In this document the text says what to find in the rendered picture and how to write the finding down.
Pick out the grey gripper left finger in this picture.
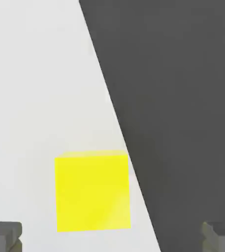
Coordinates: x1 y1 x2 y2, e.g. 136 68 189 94
0 221 23 252

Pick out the small yellow cube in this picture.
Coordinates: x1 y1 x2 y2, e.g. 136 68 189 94
54 150 132 233

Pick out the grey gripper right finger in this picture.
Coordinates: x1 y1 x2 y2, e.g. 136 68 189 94
201 220 225 252

